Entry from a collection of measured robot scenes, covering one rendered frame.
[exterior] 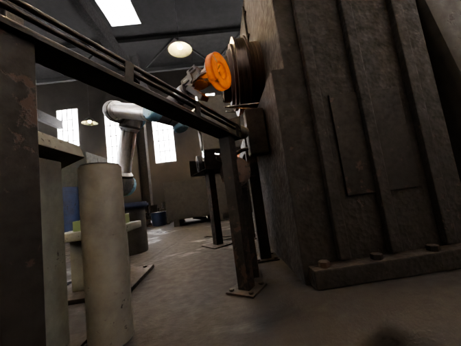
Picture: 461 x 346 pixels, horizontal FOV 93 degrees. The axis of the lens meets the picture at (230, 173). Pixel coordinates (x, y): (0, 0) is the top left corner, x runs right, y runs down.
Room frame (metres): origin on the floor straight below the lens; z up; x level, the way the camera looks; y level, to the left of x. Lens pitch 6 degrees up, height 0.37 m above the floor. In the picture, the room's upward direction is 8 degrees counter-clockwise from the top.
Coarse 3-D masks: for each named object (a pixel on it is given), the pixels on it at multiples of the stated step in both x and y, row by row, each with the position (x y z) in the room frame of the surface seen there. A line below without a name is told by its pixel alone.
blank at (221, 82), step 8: (208, 56) 0.83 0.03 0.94; (216, 56) 0.85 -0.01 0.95; (208, 64) 0.83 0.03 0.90; (216, 64) 0.85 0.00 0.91; (224, 64) 0.91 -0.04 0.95; (208, 72) 0.84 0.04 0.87; (216, 72) 0.85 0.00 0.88; (224, 72) 0.91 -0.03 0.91; (216, 80) 0.85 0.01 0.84; (224, 80) 0.90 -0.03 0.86; (216, 88) 0.88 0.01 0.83; (224, 88) 0.89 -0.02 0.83
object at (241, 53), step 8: (232, 40) 1.19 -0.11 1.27; (240, 40) 1.16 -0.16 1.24; (240, 48) 1.13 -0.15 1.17; (240, 56) 1.12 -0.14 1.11; (240, 64) 1.13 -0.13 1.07; (248, 64) 1.13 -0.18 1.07; (240, 72) 1.14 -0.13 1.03; (248, 72) 1.14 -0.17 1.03; (240, 80) 1.15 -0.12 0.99; (248, 80) 1.16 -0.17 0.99; (240, 88) 1.17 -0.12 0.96; (248, 88) 1.18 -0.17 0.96; (240, 96) 1.20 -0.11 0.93; (248, 96) 1.22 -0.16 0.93; (240, 112) 1.32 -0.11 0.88
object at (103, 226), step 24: (96, 168) 0.63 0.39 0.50; (120, 168) 0.69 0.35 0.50; (96, 192) 0.63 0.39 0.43; (120, 192) 0.68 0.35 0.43; (96, 216) 0.62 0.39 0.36; (120, 216) 0.67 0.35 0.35; (96, 240) 0.62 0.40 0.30; (120, 240) 0.66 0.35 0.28; (96, 264) 0.62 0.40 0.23; (120, 264) 0.66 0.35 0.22; (96, 288) 0.62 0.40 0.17; (120, 288) 0.65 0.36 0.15; (96, 312) 0.62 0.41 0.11; (120, 312) 0.65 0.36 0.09; (96, 336) 0.62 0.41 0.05; (120, 336) 0.64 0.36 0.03
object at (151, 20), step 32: (32, 0) 6.48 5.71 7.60; (64, 0) 6.62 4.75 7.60; (160, 0) 7.08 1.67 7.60; (192, 0) 7.25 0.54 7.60; (224, 0) 7.42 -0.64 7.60; (64, 32) 7.90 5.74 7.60; (128, 32) 8.32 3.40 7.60; (160, 32) 8.54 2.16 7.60; (192, 32) 8.78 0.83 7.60; (224, 32) 8.81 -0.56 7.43; (160, 64) 10.61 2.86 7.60; (192, 64) 8.74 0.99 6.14
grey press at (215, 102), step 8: (208, 96) 3.90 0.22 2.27; (216, 96) 3.93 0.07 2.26; (208, 104) 3.90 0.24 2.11; (216, 104) 3.93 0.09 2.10; (224, 104) 3.95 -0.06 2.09; (208, 112) 3.89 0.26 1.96; (224, 112) 3.95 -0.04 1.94; (216, 120) 3.92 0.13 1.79; (224, 120) 3.95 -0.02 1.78; (240, 120) 4.00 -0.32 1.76; (200, 136) 4.01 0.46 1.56; (208, 136) 3.88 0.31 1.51; (200, 144) 4.42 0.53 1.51; (208, 144) 3.88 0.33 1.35; (216, 144) 3.91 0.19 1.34; (240, 144) 3.99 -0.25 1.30; (208, 152) 4.29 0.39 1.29; (216, 152) 4.65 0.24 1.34; (248, 184) 4.28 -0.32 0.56; (208, 216) 4.14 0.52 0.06
